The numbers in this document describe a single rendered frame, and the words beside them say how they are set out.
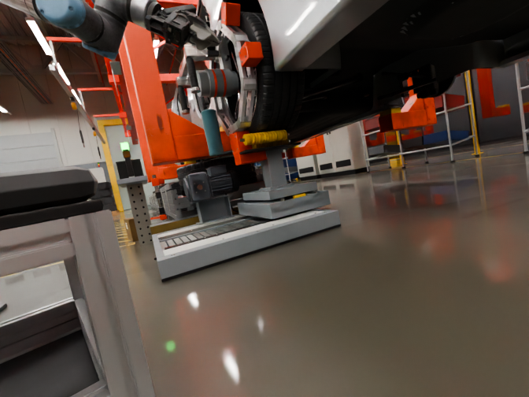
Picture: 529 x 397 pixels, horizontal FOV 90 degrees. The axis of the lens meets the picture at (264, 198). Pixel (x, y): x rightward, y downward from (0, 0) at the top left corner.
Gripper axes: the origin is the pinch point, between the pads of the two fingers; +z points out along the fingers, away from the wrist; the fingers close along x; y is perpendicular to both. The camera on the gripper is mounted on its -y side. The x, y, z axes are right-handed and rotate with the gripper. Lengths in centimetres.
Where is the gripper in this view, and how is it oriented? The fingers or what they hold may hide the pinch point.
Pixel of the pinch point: (216, 40)
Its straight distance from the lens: 99.5
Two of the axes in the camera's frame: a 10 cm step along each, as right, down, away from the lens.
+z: 9.2, 3.9, 1.1
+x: 2.7, -4.1, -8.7
